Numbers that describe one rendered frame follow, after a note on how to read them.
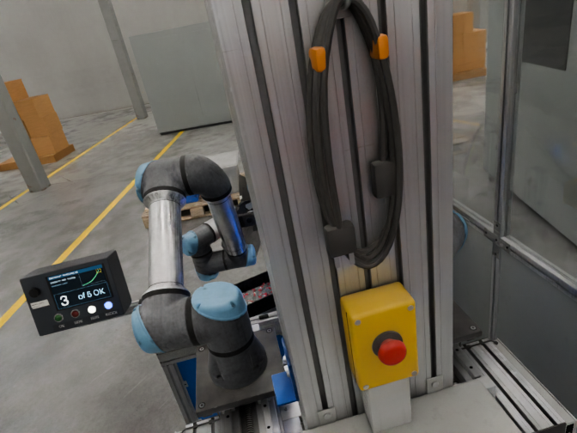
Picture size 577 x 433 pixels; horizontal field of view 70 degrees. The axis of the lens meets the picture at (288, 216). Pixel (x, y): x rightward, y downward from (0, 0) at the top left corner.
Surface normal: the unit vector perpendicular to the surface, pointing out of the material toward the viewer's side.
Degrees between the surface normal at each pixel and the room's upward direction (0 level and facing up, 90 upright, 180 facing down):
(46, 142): 90
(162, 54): 90
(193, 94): 90
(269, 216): 90
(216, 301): 7
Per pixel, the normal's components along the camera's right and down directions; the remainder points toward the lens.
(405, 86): 0.19, 0.40
